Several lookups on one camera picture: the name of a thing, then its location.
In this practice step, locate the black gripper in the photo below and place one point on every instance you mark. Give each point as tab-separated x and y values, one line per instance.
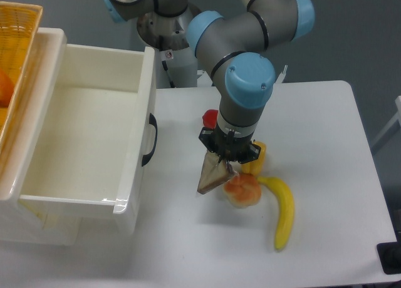
228	147

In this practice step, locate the toast slice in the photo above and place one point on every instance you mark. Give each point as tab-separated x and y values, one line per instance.
213	174

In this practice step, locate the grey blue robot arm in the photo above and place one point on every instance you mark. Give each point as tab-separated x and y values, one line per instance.
230	52

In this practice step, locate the open white upper drawer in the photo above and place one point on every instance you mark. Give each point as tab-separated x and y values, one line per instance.
87	160

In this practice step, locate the white drawer cabinet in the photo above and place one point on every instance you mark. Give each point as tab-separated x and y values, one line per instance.
21	222

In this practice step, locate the yellow bell pepper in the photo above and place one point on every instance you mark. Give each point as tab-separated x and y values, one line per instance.
255	167

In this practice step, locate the orange bread roll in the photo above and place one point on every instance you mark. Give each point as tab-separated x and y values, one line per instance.
243	190

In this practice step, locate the red bell pepper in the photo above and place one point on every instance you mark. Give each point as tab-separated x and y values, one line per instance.
209	119

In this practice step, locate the yellow banana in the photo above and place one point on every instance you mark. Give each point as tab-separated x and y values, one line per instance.
286	206

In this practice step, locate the black device at table edge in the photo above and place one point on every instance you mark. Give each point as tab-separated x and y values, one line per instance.
389	254

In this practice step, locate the orange fruit in basket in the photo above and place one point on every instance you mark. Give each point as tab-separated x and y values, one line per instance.
6	89

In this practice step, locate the yellow wicker basket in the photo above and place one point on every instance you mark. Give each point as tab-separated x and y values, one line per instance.
19	25

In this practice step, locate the black drawer handle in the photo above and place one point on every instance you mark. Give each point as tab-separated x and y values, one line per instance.
152	139

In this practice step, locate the white table bracket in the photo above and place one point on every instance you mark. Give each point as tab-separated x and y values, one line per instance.
281	77

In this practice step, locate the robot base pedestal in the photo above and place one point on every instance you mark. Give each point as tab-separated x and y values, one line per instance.
175	63

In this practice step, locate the white frame at right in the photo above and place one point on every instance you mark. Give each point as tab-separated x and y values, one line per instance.
388	131

